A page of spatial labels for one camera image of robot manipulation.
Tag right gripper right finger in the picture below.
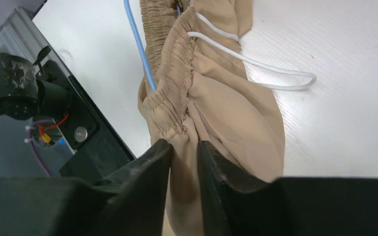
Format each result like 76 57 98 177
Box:
197 141 378 236

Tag blue hanger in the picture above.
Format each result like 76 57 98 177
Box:
123 0 182 92

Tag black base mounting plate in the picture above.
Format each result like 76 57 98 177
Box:
36 60 135 182

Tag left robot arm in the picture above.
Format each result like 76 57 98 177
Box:
0 46 72 120

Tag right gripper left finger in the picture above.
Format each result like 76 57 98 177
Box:
0 139 172 236

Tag beige shorts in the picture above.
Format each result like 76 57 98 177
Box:
137 0 317 236

